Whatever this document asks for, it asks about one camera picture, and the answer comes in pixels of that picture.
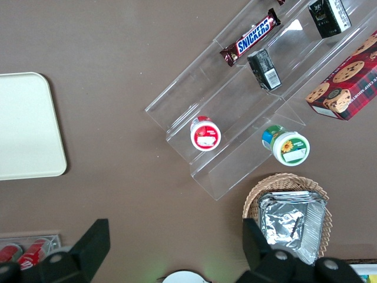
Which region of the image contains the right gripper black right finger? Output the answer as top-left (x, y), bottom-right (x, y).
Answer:
top-left (238, 218), bottom-right (318, 283)

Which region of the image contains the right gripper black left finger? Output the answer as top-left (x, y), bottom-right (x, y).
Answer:
top-left (20, 218), bottom-right (111, 283)

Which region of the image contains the tan wicker basket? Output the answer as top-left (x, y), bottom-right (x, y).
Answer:
top-left (242, 173), bottom-right (333, 261)

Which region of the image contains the cream plastic serving tray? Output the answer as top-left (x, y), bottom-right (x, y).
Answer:
top-left (0, 72), bottom-right (68, 181)

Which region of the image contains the clear acrylic bottle rack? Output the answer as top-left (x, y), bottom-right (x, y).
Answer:
top-left (0, 232), bottom-right (62, 266)

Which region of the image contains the silver foil container stack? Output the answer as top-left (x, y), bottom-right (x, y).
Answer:
top-left (257, 190), bottom-right (326, 266)

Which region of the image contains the red cola bottle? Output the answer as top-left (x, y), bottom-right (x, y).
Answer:
top-left (0, 243), bottom-right (24, 264)
top-left (16, 238), bottom-right (51, 269)

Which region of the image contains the green lid white cup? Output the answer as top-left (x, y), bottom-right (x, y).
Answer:
top-left (261, 124), bottom-right (310, 166)

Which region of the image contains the white rectangular snack bin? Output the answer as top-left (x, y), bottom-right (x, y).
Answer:
top-left (349, 263), bottom-right (377, 283)

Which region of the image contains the red lid white cup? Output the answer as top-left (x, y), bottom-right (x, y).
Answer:
top-left (190, 116), bottom-right (222, 152)

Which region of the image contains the clear acrylic step display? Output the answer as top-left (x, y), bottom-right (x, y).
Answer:
top-left (144, 0), bottom-right (377, 202)

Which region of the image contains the small black carton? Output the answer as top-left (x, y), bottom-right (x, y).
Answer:
top-left (307, 0), bottom-right (352, 39)
top-left (246, 48), bottom-right (283, 91)

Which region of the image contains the red tartan cookie box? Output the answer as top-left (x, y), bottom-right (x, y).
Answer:
top-left (305, 29), bottom-right (377, 121)

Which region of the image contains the Snickers chocolate bar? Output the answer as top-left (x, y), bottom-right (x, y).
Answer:
top-left (219, 8), bottom-right (282, 68)

